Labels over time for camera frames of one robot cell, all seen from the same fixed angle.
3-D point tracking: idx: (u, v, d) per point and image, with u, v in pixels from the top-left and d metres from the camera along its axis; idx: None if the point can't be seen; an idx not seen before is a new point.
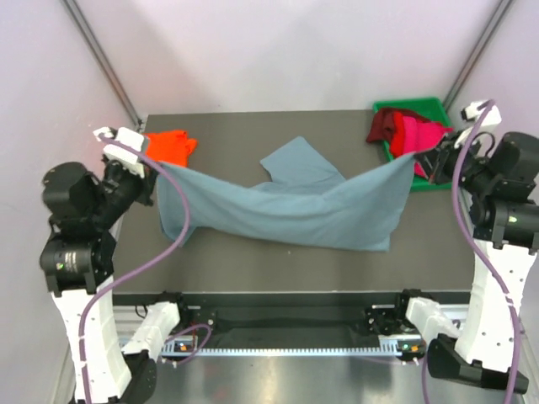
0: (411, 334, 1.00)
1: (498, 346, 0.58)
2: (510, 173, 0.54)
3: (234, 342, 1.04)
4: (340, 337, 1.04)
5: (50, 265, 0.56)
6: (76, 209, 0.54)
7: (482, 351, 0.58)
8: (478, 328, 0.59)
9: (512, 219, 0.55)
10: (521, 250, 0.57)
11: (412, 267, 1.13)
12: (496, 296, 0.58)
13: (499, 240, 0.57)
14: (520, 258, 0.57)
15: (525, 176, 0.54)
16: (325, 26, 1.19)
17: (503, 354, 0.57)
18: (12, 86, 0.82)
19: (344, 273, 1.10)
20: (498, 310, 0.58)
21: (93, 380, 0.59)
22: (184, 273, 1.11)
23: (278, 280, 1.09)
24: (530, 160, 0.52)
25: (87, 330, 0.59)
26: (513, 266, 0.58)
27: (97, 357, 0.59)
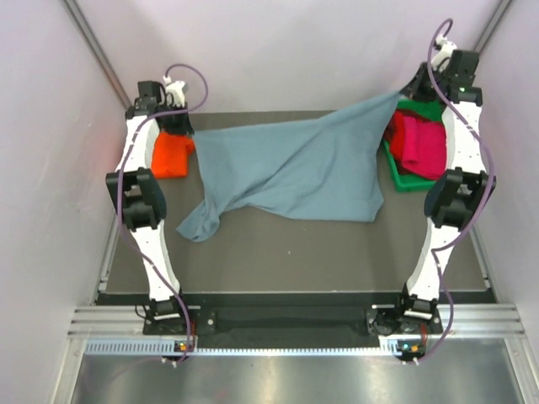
0: (411, 334, 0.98)
1: (471, 157, 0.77)
2: (459, 67, 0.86)
3: (234, 342, 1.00)
4: (342, 336, 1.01)
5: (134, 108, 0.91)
6: (152, 93, 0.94)
7: (461, 159, 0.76)
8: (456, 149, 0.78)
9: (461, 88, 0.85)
10: (472, 103, 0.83)
11: (410, 268, 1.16)
12: (461, 127, 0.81)
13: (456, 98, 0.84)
14: (472, 108, 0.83)
15: (468, 70, 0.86)
16: (325, 24, 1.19)
17: (472, 164, 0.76)
18: (12, 84, 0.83)
19: (345, 273, 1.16)
20: (466, 137, 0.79)
21: (133, 160, 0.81)
22: (182, 274, 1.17)
23: (283, 280, 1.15)
24: (469, 55, 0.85)
25: (141, 130, 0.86)
26: (469, 112, 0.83)
27: (141, 146, 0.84)
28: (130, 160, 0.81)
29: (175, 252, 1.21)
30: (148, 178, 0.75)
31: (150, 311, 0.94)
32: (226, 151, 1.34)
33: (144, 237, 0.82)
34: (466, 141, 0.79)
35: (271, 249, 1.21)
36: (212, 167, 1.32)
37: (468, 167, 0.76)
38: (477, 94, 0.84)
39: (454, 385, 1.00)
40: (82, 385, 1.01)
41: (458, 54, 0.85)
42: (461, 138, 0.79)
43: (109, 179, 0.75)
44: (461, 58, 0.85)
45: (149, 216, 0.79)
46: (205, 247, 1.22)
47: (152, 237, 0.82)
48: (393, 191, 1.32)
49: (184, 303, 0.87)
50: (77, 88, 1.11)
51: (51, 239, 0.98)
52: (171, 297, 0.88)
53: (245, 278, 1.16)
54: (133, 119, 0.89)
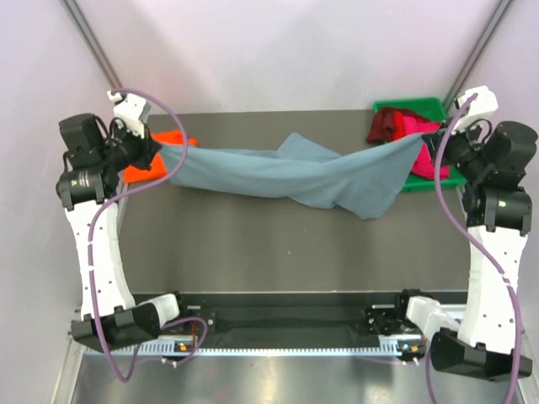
0: (411, 334, 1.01)
1: (500, 327, 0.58)
2: (501, 163, 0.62)
3: (234, 342, 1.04)
4: (342, 336, 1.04)
5: (66, 188, 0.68)
6: (88, 144, 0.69)
7: (488, 334, 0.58)
8: (478, 310, 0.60)
9: (500, 204, 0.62)
10: (513, 231, 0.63)
11: (412, 267, 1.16)
12: (491, 277, 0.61)
13: (492, 223, 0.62)
14: (514, 240, 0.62)
15: (515, 166, 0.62)
16: (326, 23, 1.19)
17: (504, 336, 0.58)
18: (13, 83, 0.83)
19: (345, 272, 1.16)
20: (493, 292, 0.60)
21: (99, 291, 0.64)
22: (182, 274, 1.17)
23: (287, 279, 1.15)
24: (519, 150, 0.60)
25: (100, 225, 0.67)
26: (507, 247, 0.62)
27: (106, 267, 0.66)
28: (98, 293, 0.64)
29: (176, 252, 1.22)
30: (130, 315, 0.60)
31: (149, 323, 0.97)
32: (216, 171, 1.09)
33: None
34: (496, 305, 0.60)
35: (272, 250, 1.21)
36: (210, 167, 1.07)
37: (498, 345, 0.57)
38: (525, 215, 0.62)
39: (455, 385, 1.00)
40: (81, 386, 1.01)
41: (505, 144, 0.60)
42: (490, 297, 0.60)
43: (78, 332, 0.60)
44: (508, 157, 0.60)
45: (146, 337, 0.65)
46: (208, 247, 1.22)
47: None
48: None
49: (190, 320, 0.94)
50: (77, 90, 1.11)
51: (51, 241, 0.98)
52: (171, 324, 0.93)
53: (248, 279, 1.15)
54: (77, 207, 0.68)
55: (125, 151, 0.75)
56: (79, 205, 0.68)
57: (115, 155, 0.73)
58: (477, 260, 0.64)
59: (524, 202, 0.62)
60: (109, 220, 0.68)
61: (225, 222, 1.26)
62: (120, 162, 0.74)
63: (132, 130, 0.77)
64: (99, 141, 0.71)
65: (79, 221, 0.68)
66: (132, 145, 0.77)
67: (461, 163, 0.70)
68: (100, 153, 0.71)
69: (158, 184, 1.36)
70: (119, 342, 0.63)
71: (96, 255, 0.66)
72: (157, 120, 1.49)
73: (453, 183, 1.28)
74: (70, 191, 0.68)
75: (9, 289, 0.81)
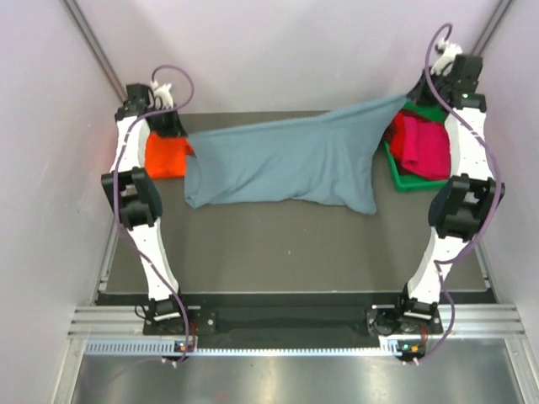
0: (411, 334, 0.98)
1: (477, 164, 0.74)
2: (461, 73, 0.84)
3: (234, 343, 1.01)
4: (342, 336, 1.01)
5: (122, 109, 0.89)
6: (141, 93, 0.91)
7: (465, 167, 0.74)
8: (461, 156, 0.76)
9: (462, 95, 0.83)
10: (476, 110, 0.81)
11: (413, 266, 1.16)
12: (464, 136, 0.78)
13: (459, 103, 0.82)
14: (477, 114, 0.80)
15: (471, 76, 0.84)
16: (325, 23, 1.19)
17: (477, 171, 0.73)
18: (13, 83, 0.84)
19: (347, 272, 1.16)
20: (471, 144, 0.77)
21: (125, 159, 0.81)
22: (182, 275, 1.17)
23: (285, 280, 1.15)
24: (470, 62, 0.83)
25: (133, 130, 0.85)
26: (473, 118, 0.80)
27: (134, 146, 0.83)
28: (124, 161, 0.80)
29: (176, 252, 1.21)
30: (144, 175, 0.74)
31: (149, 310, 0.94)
32: (219, 153, 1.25)
33: (141, 235, 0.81)
34: (472, 149, 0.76)
35: (271, 251, 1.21)
36: (211, 148, 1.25)
37: (472, 172, 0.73)
38: (481, 102, 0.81)
39: (454, 385, 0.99)
40: (82, 385, 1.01)
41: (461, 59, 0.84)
42: (467, 146, 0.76)
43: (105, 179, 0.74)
44: (466, 65, 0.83)
45: (146, 215, 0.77)
46: (209, 247, 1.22)
47: (148, 236, 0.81)
48: (393, 191, 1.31)
49: (180, 300, 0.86)
50: (77, 89, 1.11)
51: (52, 241, 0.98)
52: (170, 296, 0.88)
53: (247, 279, 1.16)
54: (125, 119, 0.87)
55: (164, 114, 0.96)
56: (125, 119, 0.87)
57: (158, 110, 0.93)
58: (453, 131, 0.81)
59: (479, 97, 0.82)
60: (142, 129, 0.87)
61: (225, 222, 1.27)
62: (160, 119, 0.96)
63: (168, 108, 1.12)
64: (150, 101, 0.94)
65: (121, 130, 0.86)
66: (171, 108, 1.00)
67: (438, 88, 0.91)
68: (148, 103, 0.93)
69: (157, 184, 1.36)
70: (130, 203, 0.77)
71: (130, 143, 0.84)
72: None
73: None
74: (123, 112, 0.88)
75: (9, 289, 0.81)
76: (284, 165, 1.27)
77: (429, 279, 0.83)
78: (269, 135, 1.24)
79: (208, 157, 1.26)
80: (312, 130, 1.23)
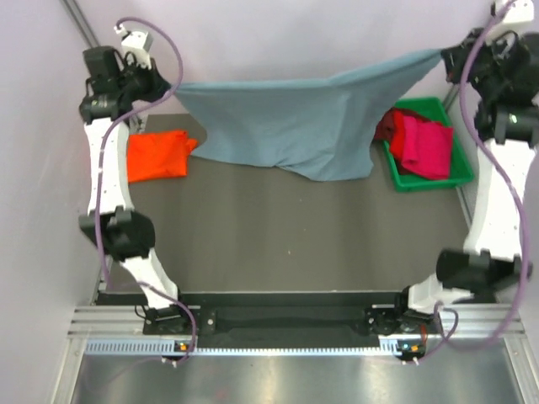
0: (411, 333, 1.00)
1: (505, 235, 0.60)
2: (517, 79, 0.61)
3: (234, 342, 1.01)
4: (341, 336, 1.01)
5: (88, 108, 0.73)
6: (107, 70, 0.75)
7: (491, 238, 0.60)
8: (485, 219, 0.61)
9: (511, 118, 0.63)
10: (523, 146, 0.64)
11: (413, 266, 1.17)
12: (498, 186, 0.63)
13: (502, 136, 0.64)
14: (520, 152, 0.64)
15: (531, 82, 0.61)
16: (326, 24, 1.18)
17: (507, 241, 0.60)
18: (13, 83, 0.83)
19: (347, 272, 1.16)
20: (504, 202, 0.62)
21: (105, 193, 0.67)
22: (181, 276, 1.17)
23: (285, 279, 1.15)
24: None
25: (111, 144, 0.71)
26: (514, 161, 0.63)
27: (114, 173, 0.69)
28: (103, 194, 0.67)
29: (176, 252, 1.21)
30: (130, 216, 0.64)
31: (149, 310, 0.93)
32: (242, 126, 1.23)
33: (136, 266, 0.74)
34: (502, 210, 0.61)
35: (271, 250, 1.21)
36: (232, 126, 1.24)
37: (498, 250, 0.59)
38: (536, 127, 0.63)
39: (454, 385, 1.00)
40: (82, 385, 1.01)
41: (526, 58, 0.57)
42: (498, 205, 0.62)
43: (82, 222, 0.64)
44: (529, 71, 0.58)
45: (137, 249, 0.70)
46: (209, 247, 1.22)
47: (141, 265, 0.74)
48: (393, 191, 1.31)
49: (185, 307, 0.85)
50: (77, 89, 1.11)
51: (52, 241, 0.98)
52: (170, 304, 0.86)
53: (248, 279, 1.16)
54: (95, 122, 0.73)
55: (138, 83, 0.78)
56: (96, 120, 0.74)
57: (131, 82, 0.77)
58: (486, 172, 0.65)
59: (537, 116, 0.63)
60: (120, 135, 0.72)
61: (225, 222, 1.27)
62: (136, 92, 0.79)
63: (141, 64, 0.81)
64: (116, 70, 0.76)
65: (93, 137, 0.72)
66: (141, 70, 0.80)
67: (480, 77, 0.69)
68: (118, 82, 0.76)
69: (157, 184, 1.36)
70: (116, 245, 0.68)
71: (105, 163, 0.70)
72: (157, 120, 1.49)
73: (453, 183, 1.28)
74: (90, 111, 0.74)
75: (10, 289, 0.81)
76: (298, 120, 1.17)
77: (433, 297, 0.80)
78: (281, 96, 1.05)
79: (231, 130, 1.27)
80: (328, 94, 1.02)
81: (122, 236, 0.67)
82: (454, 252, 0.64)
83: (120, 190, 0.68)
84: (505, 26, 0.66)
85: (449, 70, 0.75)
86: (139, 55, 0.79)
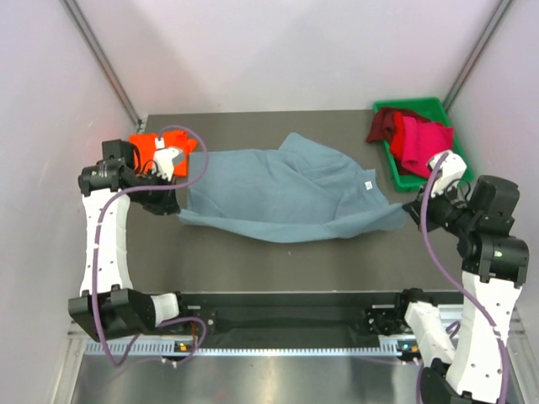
0: (411, 334, 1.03)
1: (488, 377, 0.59)
2: (490, 209, 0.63)
3: (234, 342, 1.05)
4: (339, 336, 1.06)
5: (86, 178, 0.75)
6: (119, 152, 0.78)
7: (473, 380, 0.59)
8: (467, 359, 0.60)
9: (497, 252, 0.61)
10: (507, 283, 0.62)
11: (412, 266, 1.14)
12: (483, 326, 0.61)
13: (487, 273, 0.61)
14: (506, 291, 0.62)
15: (503, 211, 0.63)
16: (326, 23, 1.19)
17: (489, 385, 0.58)
18: (13, 84, 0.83)
19: (347, 273, 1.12)
20: (486, 344, 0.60)
21: (101, 270, 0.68)
22: (180, 274, 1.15)
23: (284, 280, 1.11)
24: (503, 196, 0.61)
25: (109, 215, 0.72)
26: (498, 300, 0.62)
27: (110, 247, 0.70)
28: (98, 272, 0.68)
29: (178, 250, 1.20)
30: (127, 299, 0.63)
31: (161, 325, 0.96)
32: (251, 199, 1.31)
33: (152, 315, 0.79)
34: (486, 350, 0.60)
35: (270, 248, 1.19)
36: (234, 186, 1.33)
37: (482, 393, 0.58)
38: (520, 265, 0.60)
39: None
40: (81, 386, 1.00)
41: (492, 188, 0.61)
42: (482, 347, 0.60)
43: (73, 305, 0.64)
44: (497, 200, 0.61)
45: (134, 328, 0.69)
46: (206, 242, 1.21)
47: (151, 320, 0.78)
48: (393, 191, 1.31)
49: (184, 319, 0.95)
50: (76, 89, 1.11)
51: (51, 241, 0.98)
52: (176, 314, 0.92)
53: (248, 279, 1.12)
54: (93, 194, 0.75)
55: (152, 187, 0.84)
56: (94, 192, 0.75)
57: (142, 182, 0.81)
58: (468, 309, 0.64)
59: (520, 246, 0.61)
60: (120, 207, 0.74)
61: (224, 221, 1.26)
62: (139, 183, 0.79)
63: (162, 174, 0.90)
64: (129, 160, 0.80)
65: (91, 209, 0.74)
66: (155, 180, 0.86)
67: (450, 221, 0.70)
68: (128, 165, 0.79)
69: None
70: (112, 331, 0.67)
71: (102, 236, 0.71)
72: (157, 121, 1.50)
73: None
74: (89, 183, 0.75)
75: (9, 287, 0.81)
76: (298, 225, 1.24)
77: (438, 332, 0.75)
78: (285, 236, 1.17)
79: (236, 183, 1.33)
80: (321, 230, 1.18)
81: (118, 321, 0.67)
82: (438, 380, 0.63)
83: (114, 264, 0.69)
84: (452, 178, 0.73)
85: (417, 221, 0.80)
86: (161, 166, 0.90)
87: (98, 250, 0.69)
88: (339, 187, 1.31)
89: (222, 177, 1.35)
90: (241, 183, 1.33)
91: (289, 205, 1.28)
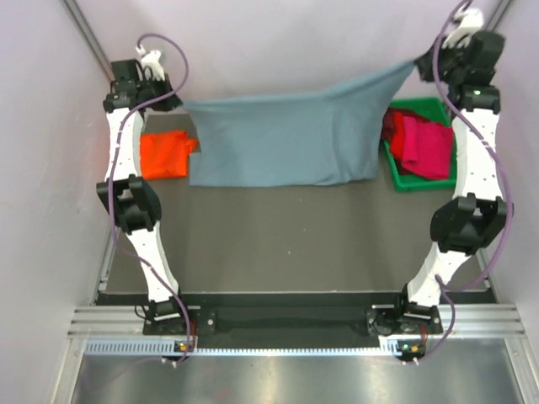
0: (411, 334, 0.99)
1: (485, 181, 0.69)
2: (477, 63, 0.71)
3: (234, 342, 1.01)
4: (342, 336, 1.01)
5: (110, 100, 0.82)
6: (129, 73, 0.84)
7: (474, 184, 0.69)
8: (467, 170, 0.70)
9: (476, 92, 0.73)
10: (488, 111, 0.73)
11: (412, 263, 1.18)
12: (473, 143, 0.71)
13: (469, 105, 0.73)
14: (490, 120, 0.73)
15: (488, 65, 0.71)
16: (324, 23, 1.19)
17: (489, 186, 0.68)
18: (13, 84, 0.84)
19: (343, 276, 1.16)
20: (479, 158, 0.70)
21: (120, 164, 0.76)
22: (183, 273, 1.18)
23: (285, 280, 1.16)
24: (490, 50, 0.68)
25: (125, 129, 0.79)
26: (484, 123, 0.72)
27: (126, 149, 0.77)
28: (118, 165, 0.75)
29: (179, 246, 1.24)
30: (140, 185, 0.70)
31: (150, 310, 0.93)
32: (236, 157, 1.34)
33: (141, 239, 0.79)
34: (479, 164, 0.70)
35: (274, 249, 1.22)
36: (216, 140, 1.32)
37: (482, 193, 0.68)
38: (495, 99, 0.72)
39: (454, 386, 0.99)
40: (82, 385, 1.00)
41: (480, 45, 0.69)
42: (475, 163, 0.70)
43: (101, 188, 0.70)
44: (481, 55, 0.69)
45: (145, 220, 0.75)
46: (210, 242, 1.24)
47: (148, 240, 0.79)
48: (393, 191, 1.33)
49: (183, 303, 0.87)
50: (77, 89, 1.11)
51: (52, 240, 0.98)
52: (170, 297, 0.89)
53: (249, 279, 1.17)
54: (115, 111, 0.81)
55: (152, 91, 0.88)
56: (116, 111, 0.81)
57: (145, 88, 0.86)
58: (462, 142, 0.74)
59: (494, 93, 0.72)
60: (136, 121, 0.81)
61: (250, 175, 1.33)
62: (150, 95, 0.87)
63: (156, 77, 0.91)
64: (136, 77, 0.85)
65: (114, 124, 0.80)
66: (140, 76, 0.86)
67: (448, 71, 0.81)
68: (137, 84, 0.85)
69: (157, 184, 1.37)
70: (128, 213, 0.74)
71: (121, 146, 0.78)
72: (157, 121, 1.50)
73: (453, 183, 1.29)
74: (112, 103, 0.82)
75: (10, 286, 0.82)
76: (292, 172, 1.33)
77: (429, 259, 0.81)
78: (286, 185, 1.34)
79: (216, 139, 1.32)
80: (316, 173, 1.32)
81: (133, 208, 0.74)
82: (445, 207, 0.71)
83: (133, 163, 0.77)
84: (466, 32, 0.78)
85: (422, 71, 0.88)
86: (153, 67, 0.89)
87: (119, 150, 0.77)
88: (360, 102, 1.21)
89: (227, 109, 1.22)
90: (250, 114, 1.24)
91: (311, 138, 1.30)
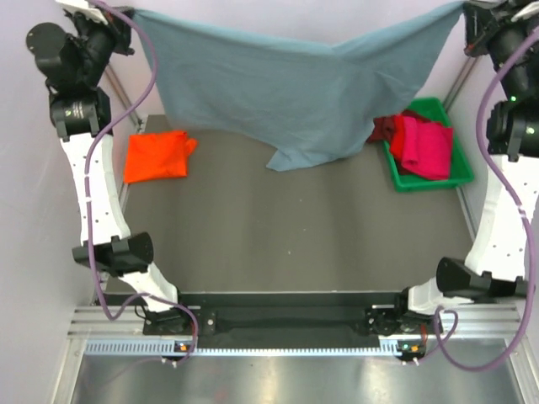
0: (411, 334, 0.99)
1: (508, 256, 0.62)
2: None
3: (234, 342, 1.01)
4: (341, 336, 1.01)
5: (60, 119, 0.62)
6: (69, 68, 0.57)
7: (493, 261, 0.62)
8: (489, 241, 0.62)
9: (529, 130, 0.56)
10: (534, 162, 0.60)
11: (413, 263, 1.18)
12: (506, 206, 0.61)
13: (514, 153, 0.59)
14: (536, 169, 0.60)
15: None
16: (325, 22, 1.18)
17: (513, 261, 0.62)
18: (13, 83, 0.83)
19: (339, 275, 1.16)
20: (508, 226, 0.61)
21: (97, 220, 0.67)
22: (184, 273, 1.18)
23: (285, 279, 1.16)
24: None
25: (93, 170, 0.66)
26: (527, 179, 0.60)
27: (103, 199, 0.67)
28: (95, 223, 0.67)
29: (179, 246, 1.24)
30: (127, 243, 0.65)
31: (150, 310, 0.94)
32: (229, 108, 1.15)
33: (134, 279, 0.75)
34: (504, 232, 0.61)
35: (275, 249, 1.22)
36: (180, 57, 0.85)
37: (499, 272, 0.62)
38: None
39: (454, 386, 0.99)
40: (82, 386, 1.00)
41: None
42: (501, 232, 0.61)
43: (77, 253, 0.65)
44: None
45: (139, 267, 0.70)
46: (210, 242, 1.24)
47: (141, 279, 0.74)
48: (393, 191, 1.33)
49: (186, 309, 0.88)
50: None
51: (52, 240, 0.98)
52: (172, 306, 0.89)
53: (248, 278, 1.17)
54: (73, 138, 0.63)
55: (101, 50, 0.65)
56: (74, 137, 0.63)
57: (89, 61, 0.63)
58: (493, 191, 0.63)
59: None
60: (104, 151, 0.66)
61: (285, 142, 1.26)
62: (98, 66, 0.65)
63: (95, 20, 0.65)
64: (77, 60, 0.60)
65: (73, 156, 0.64)
66: (74, 55, 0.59)
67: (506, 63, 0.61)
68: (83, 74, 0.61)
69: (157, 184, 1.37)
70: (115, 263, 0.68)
71: (93, 188, 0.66)
72: (157, 120, 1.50)
73: (453, 183, 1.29)
74: (64, 122, 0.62)
75: (10, 286, 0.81)
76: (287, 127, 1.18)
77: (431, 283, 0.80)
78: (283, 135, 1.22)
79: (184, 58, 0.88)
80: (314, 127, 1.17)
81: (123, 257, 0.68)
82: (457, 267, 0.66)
83: (114, 210, 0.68)
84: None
85: (470, 39, 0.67)
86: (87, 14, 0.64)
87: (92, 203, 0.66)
88: (389, 63, 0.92)
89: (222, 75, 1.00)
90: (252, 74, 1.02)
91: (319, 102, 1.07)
